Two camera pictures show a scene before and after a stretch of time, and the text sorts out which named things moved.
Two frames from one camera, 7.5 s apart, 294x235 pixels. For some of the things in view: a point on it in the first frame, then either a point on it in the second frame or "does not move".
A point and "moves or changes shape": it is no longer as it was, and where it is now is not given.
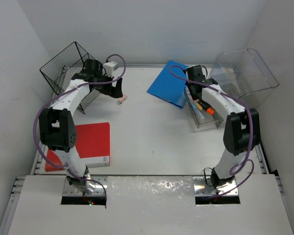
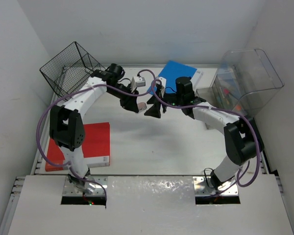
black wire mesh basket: x=60 y=70 does not move
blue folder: x=170 y=83 does not move
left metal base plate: x=69 y=190 does not move
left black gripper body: x=106 y=89 to x=125 y=99
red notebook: x=92 y=145 does not move
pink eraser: x=122 y=99 moves or changes shape
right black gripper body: x=193 y=96 to x=173 y=99
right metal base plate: x=203 y=186 does not move
